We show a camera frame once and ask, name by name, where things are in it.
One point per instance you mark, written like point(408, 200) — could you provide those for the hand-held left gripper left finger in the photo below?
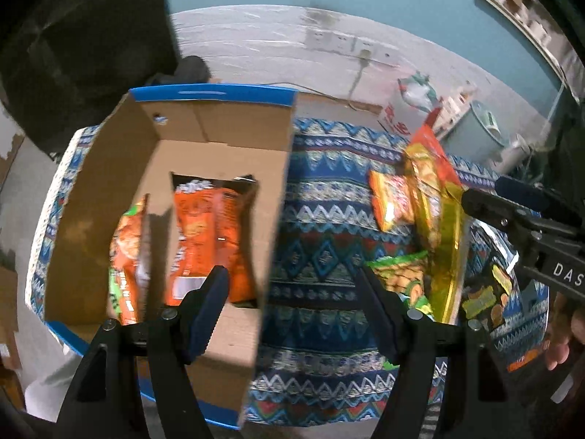
point(208, 311)

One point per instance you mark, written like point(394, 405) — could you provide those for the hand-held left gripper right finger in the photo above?
point(379, 315)

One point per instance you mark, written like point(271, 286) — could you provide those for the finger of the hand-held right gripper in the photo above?
point(521, 192)
point(493, 210)

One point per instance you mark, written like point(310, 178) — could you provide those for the large gold and red snack bag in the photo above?
point(434, 201)

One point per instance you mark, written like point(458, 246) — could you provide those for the cardboard box with blue rim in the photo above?
point(219, 146)

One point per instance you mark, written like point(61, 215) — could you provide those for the person's right hand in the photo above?
point(561, 334)

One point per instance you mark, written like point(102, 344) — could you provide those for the white pipe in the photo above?
point(512, 151)

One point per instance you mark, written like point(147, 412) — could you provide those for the green snack packet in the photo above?
point(402, 279)

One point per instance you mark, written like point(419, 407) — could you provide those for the light blue bin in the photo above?
point(475, 137)

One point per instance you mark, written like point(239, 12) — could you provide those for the orange chips bag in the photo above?
point(205, 238)

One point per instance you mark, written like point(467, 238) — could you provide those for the black snack packet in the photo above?
point(484, 302)

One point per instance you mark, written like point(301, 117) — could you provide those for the patterned blue zigzag cloth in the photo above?
point(320, 238)

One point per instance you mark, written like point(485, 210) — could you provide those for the orange and green snack bag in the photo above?
point(125, 256)

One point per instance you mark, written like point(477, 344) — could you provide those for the small orange yellow snack packet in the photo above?
point(388, 196)

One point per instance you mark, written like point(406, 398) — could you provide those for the stack of books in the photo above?
point(452, 105)

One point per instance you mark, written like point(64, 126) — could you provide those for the white carton with red print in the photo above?
point(397, 119)

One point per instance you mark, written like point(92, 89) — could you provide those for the crumpled plastic bags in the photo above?
point(418, 89)

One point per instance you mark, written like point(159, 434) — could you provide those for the black speaker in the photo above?
point(192, 68)

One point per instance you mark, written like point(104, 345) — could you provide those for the wall shelf with boxes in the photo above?
point(525, 23)

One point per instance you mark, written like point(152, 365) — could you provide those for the white wall socket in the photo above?
point(364, 46)
point(320, 40)
point(344, 43)
point(384, 56)

